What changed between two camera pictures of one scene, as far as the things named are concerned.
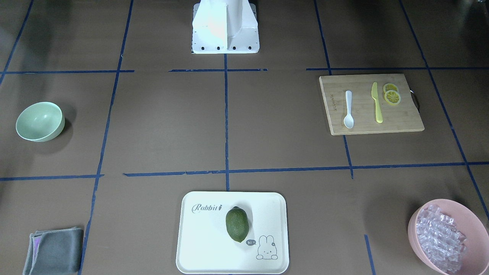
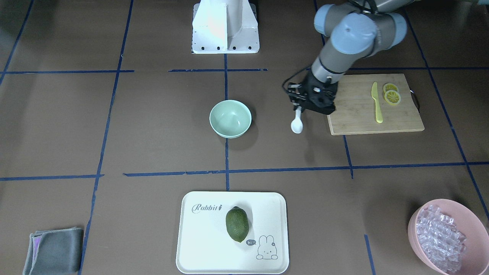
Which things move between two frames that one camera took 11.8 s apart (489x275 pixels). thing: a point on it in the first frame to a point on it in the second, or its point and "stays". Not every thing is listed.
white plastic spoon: [348, 120] to [297, 124]
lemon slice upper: [388, 86] stays
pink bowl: [450, 236] stays
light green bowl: [40, 122] to [230, 119]
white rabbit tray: [233, 232] stays
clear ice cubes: [442, 242] stays
